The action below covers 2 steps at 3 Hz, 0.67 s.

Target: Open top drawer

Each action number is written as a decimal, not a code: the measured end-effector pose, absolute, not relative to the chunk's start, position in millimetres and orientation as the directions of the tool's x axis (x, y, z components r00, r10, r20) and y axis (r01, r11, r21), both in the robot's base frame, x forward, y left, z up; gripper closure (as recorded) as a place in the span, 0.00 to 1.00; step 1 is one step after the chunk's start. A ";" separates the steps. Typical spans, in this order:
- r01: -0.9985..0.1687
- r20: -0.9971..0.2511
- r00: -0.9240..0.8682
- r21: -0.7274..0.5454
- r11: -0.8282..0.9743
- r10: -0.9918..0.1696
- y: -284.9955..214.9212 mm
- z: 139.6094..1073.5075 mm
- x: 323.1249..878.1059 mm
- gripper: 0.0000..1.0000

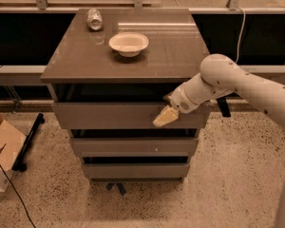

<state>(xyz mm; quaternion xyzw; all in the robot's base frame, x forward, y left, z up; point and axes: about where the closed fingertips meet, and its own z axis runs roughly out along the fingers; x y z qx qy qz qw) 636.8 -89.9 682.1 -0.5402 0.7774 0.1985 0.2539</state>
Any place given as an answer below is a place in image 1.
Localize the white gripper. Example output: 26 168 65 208
153 83 200 127

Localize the grey top drawer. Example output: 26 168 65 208
52 100 212 130

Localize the grey drawer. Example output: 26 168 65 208
70 138 198 157
82 163 190 180
52 100 212 130

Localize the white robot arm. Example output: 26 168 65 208
154 54 285 228

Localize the grey drawer cabinet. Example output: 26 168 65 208
41 9 210 182

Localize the grey middle drawer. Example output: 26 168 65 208
70 138 198 157

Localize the grey bottom drawer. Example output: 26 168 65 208
82 163 190 180

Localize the white paper bowl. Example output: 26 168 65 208
109 32 149 57

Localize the blue tape cross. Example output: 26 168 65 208
105 182 127 197

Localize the silver crushed can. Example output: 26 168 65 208
86 9 104 31

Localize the cardboard box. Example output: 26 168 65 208
0 114 26 192

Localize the black bracket under rail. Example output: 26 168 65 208
217 97 231 118

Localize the white cable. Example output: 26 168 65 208
235 7 247 65

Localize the black cable on floor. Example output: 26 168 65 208
0 151 37 228

